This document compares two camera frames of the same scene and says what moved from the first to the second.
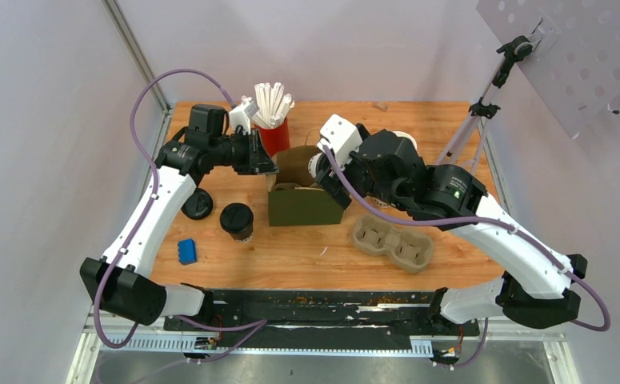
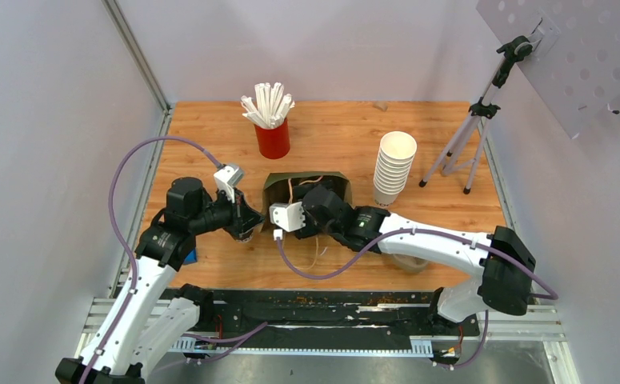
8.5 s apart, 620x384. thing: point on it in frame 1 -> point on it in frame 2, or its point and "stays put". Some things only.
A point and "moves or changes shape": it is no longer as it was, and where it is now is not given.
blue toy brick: x=187 y=251 stays put
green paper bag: x=294 y=197 moves or changes shape
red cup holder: x=276 y=140 stays put
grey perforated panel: x=586 y=54 stays put
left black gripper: x=258 y=162 -> x=250 y=217
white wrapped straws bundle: x=272 y=104 stays put
